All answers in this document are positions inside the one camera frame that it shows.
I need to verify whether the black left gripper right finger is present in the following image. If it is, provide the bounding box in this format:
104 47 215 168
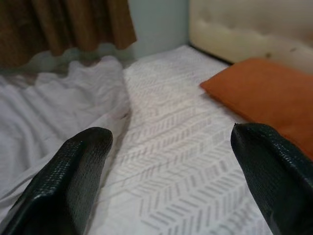
231 122 313 235

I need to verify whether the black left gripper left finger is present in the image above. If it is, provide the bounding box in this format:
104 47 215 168
0 126 113 235

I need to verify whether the grey blanket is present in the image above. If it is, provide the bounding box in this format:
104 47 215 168
0 55 130 209

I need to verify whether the orange pillow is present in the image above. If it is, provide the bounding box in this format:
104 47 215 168
200 57 313 161

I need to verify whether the white chevron patterned mattress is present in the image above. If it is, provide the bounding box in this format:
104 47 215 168
92 45 277 235

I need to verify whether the cream tufted headboard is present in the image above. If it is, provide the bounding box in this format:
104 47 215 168
188 0 313 74

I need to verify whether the brown curtain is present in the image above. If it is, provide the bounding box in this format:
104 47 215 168
0 0 137 69

